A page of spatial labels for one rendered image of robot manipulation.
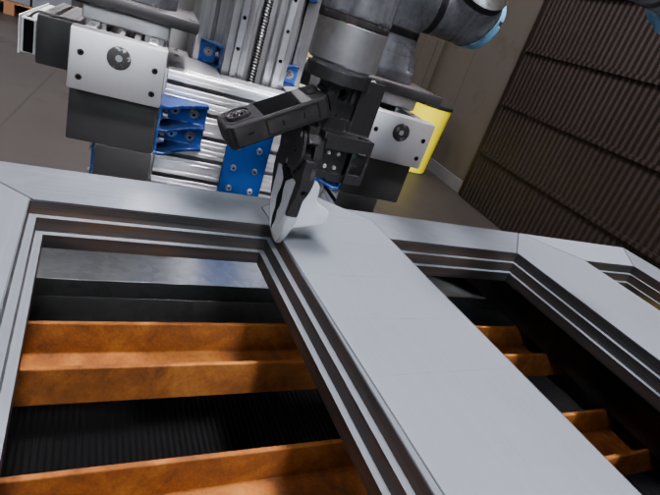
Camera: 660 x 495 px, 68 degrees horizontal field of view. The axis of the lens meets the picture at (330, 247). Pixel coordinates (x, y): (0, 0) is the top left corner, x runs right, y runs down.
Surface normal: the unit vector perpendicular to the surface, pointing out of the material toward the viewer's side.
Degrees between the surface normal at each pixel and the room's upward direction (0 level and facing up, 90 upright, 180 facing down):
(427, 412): 0
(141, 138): 90
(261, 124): 91
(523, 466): 0
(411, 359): 0
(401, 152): 90
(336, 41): 90
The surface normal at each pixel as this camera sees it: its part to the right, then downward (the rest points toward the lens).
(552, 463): 0.30, -0.86
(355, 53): 0.20, 0.48
